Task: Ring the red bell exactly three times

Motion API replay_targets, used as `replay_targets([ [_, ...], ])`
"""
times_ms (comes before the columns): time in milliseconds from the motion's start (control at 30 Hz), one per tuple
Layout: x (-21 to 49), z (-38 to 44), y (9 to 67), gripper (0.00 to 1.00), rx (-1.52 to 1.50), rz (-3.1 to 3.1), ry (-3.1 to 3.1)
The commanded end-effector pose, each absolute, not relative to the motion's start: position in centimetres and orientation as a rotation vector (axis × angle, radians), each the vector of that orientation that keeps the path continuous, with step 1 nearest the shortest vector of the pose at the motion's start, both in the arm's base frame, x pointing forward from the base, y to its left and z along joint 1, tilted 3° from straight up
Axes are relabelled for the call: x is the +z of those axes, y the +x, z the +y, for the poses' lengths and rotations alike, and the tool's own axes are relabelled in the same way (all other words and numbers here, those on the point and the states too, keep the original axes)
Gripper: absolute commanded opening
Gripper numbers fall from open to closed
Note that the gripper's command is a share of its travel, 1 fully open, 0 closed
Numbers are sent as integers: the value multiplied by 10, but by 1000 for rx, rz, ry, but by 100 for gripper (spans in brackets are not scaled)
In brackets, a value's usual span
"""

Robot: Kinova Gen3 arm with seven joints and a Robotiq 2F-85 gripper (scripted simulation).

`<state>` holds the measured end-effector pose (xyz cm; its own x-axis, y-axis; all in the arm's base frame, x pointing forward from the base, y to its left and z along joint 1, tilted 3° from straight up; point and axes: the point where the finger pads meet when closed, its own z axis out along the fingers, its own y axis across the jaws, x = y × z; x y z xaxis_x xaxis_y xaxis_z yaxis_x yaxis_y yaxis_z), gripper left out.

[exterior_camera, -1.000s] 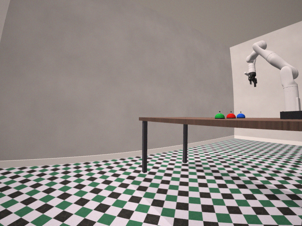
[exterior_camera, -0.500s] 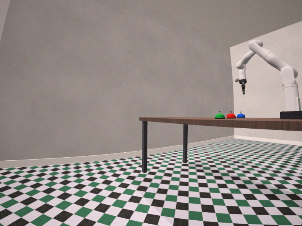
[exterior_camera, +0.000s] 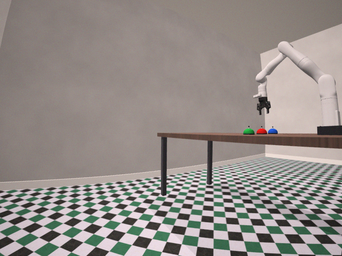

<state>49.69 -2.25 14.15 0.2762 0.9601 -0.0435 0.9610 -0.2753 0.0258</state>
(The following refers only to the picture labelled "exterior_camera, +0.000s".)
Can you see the blue dome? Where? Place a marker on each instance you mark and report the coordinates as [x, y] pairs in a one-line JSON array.
[[272, 131]]

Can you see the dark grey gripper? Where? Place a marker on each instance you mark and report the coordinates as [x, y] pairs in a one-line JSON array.
[[263, 103]]

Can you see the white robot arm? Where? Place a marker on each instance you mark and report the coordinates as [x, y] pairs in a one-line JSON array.
[[326, 82]]

